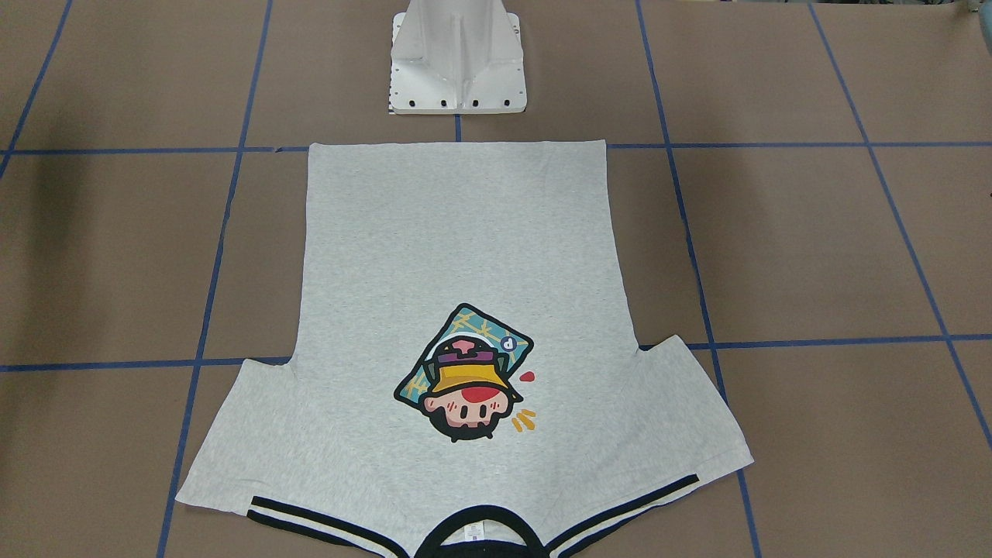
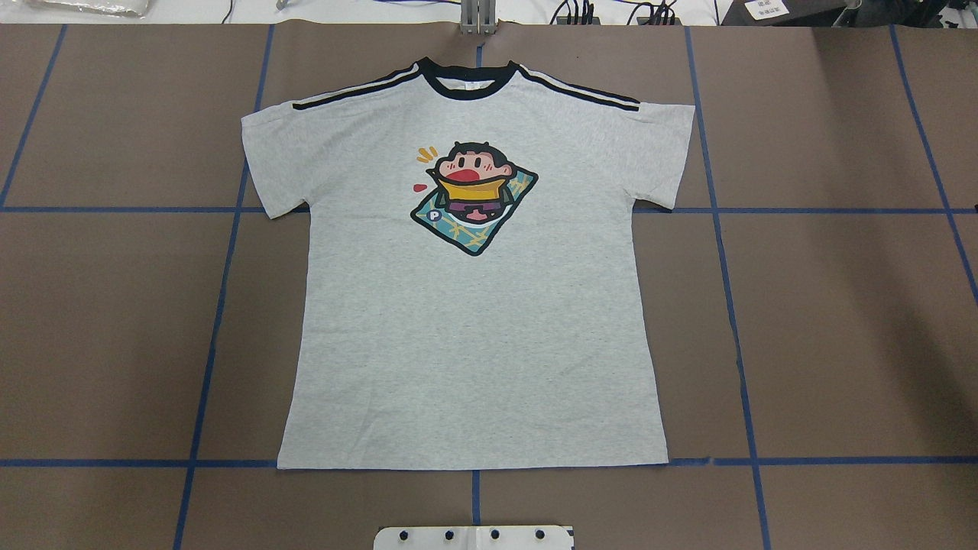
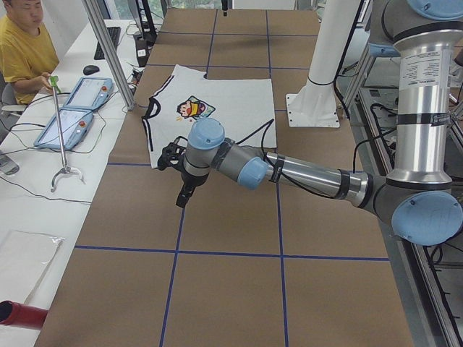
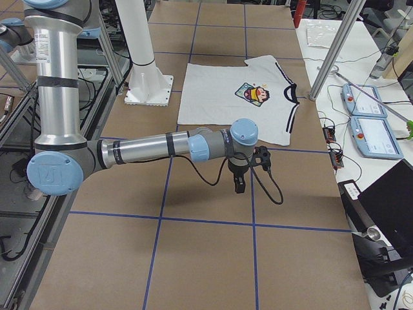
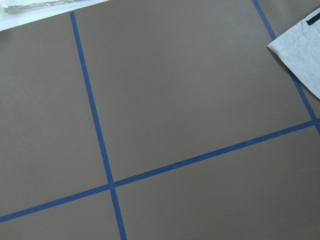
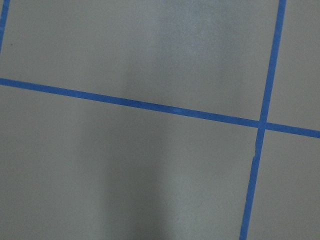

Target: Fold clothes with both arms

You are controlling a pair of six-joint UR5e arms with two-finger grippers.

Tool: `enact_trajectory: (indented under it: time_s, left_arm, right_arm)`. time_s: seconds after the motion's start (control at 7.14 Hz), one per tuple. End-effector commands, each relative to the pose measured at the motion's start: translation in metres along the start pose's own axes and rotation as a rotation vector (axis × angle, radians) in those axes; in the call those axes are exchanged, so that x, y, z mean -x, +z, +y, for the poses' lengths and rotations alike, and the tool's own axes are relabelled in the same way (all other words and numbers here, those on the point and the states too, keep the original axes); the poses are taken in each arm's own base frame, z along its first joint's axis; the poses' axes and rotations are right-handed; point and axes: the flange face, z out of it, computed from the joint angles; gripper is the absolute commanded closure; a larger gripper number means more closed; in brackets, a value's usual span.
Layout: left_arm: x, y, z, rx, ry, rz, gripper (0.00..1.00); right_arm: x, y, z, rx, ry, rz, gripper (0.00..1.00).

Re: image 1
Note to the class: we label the grey cartoon print t-shirt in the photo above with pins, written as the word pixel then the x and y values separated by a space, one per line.
pixel 466 379

